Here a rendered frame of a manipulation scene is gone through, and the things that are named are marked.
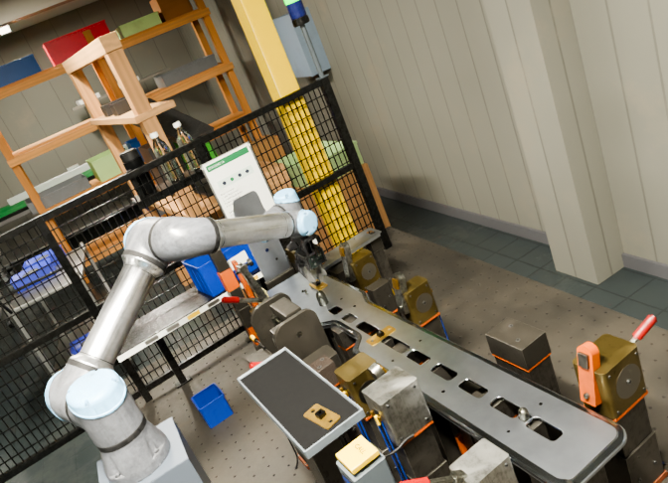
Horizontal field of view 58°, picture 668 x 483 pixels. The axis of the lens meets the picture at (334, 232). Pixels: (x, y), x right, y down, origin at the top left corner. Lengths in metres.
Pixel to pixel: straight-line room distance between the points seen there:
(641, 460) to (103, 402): 1.14
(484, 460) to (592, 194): 2.31
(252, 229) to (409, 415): 0.64
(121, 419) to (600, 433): 0.97
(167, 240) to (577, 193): 2.24
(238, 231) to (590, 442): 0.94
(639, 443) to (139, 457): 1.07
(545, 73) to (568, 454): 2.11
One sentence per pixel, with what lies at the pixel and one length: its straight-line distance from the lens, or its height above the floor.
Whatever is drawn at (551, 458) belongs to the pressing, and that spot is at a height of 1.00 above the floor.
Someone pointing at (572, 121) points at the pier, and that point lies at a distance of 3.16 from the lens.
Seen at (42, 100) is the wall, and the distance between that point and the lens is 9.75.
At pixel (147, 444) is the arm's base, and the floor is 1.15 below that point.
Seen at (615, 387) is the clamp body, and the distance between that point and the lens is 1.34.
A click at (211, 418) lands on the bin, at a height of 0.73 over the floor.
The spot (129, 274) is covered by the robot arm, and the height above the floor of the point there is 1.45.
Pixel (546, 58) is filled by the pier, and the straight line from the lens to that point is 3.03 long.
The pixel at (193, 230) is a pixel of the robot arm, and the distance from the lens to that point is 1.53.
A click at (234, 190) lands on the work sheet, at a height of 1.30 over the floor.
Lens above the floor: 1.90
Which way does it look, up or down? 21 degrees down
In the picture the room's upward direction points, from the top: 23 degrees counter-clockwise
